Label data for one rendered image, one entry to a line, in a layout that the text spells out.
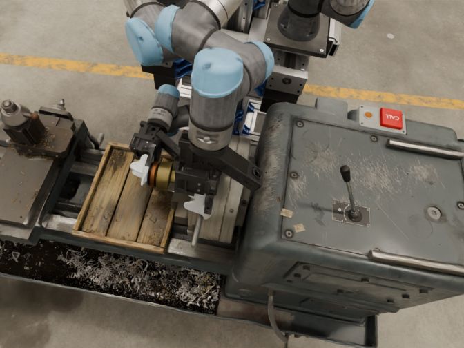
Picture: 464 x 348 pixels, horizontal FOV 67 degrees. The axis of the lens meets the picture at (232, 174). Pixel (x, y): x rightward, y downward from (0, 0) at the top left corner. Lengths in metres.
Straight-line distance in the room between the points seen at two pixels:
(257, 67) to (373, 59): 2.71
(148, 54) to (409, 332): 1.98
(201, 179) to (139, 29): 0.43
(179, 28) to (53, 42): 2.54
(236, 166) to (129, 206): 0.67
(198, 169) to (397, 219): 0.52
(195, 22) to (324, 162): 0.48
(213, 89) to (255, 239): 0.41
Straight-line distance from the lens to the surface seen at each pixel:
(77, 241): 1.43
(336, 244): 0.85
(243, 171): 0.64
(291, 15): 1.32
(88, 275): 1.56
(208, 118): 0.55
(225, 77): 0.52
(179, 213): 0.96
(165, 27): 0.68
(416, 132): 1.11
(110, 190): 1.28
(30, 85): 2.92
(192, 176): 0.64
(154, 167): 1.03
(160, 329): 2.03
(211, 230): 0.94
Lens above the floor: 2.01
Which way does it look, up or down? 62 degrees down
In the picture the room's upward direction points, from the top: 11 degrees clockwise
